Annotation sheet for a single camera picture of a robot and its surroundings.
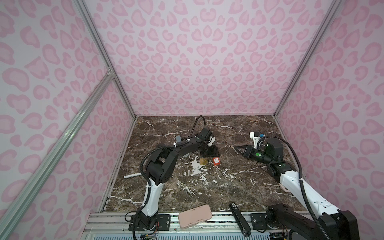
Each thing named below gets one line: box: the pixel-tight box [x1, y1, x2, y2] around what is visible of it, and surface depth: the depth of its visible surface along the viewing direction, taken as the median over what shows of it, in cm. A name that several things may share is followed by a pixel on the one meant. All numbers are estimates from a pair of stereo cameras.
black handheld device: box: [228, 202, 251, 237], surface depth 72 cm
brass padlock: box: [200, 157, 208, 165], surface depth 96 cm
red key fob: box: [212, 157, 221, 166], surface depth 95 cm
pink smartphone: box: [178, 204, 213, 229], surface depth 75 cm
